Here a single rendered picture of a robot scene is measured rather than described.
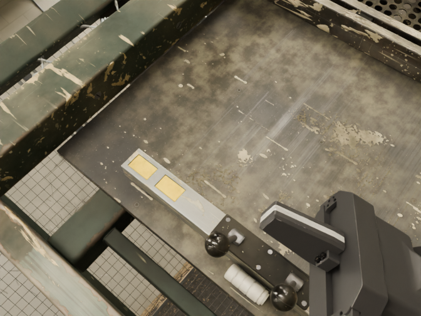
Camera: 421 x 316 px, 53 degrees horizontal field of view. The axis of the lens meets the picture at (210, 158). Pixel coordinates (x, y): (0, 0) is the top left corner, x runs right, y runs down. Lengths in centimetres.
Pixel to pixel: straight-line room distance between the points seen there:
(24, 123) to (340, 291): 67
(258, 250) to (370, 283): 44
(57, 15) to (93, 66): 60
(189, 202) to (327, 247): 48
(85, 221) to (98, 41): 37
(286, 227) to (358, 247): 5
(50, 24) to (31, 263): 87
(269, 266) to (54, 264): 36
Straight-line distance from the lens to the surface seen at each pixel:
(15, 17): 580
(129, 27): 96
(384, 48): 104
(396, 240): 38
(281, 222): 31
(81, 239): 87
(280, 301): 62
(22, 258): 80
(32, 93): 90
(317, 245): 33
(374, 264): 33
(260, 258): 74
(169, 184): 80
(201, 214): 77
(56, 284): 77
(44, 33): 146
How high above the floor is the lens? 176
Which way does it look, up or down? 10 degrees down
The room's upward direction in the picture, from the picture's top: 43 degrees counter-clockwise
